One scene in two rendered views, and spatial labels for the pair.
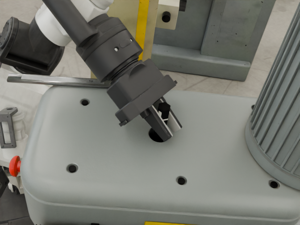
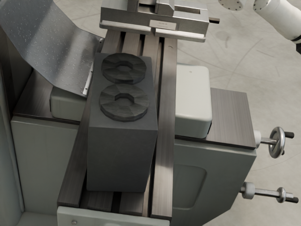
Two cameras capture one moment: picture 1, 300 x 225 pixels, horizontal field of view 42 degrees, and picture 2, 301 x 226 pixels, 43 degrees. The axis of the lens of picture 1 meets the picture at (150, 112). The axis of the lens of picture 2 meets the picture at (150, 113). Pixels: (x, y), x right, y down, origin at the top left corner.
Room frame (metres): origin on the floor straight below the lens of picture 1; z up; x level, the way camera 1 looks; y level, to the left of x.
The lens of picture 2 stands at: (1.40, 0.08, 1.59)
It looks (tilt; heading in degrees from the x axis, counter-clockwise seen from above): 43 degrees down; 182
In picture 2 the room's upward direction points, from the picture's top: 10 degrees clockwise
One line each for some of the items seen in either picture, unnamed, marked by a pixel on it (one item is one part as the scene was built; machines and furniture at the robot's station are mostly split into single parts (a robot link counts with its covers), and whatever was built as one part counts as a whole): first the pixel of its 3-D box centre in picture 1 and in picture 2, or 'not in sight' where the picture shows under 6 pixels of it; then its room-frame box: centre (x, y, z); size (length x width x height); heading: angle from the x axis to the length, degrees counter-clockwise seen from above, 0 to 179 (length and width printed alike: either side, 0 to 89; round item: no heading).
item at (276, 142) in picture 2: not in sight; (267, 141); (0.39, 0.48, 0.64); 0.16 x 0.12 x 0.12; 96
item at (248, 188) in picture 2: not in sight; (269, 193); (0.53, 0.52, 0.52); 0.22 x 0.06 x 0.06; 96
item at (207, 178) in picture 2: not in sight; (131, 158); (0.44, 0.00, 0.44); 0.80 x 0.30 x 0.60; 96
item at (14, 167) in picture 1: (18, 166); not in sight; (0.42, 0.23, 1.76); 0.04 x 0.03 x 0.04; 6
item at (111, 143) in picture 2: not in sight; (120, 119); (0.85, 0.00, 1.04); 0.22 x 0.12 x 0.20; 13
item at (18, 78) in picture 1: (74, 81); not in sight; (0.53, 0.15, 1.89); 0.24 x 0.04 x 0.01; 98
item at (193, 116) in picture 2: not in sight; (135, 87); (0.44, -0.02, 0.80); 0.50 x 0.35 x 0.12; 96
